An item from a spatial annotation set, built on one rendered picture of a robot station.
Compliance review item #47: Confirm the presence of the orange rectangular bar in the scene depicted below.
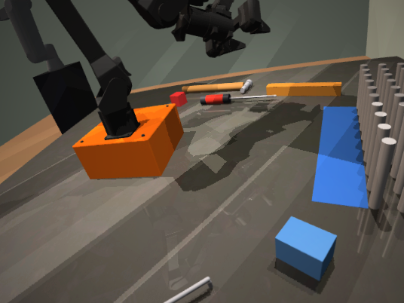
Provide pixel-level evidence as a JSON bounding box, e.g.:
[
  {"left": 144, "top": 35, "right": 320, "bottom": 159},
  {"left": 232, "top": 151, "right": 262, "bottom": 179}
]
[{"left": 266, "top": 82, "right": 341, "bottom": 96}]

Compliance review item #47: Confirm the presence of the blue flat strip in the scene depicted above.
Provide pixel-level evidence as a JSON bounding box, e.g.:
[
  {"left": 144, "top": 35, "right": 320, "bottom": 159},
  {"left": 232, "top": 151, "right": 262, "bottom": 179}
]
[{"left": 312, "top": 106, "right": 369, "bottom": 209}]

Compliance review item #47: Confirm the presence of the wooden-handled hammer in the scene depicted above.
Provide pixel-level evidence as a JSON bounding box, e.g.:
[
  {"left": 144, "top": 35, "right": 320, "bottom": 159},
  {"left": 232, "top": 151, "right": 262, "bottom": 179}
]
[{"left": 182, "top": 80, "right": 253, "bottom": 93}]

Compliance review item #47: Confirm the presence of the light blue block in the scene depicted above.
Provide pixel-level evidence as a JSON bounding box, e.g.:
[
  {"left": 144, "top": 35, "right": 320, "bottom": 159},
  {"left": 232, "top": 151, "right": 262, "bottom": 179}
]
[{"left": 275, "top": 216, "right": 337, "bottom": 280}]

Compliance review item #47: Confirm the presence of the hook tool with wooden handle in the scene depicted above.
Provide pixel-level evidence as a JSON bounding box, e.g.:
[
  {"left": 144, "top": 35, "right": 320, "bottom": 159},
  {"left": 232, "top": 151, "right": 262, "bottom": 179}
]
[{"left": 164, "top": 277, "right": 213, "bottom": 303}]

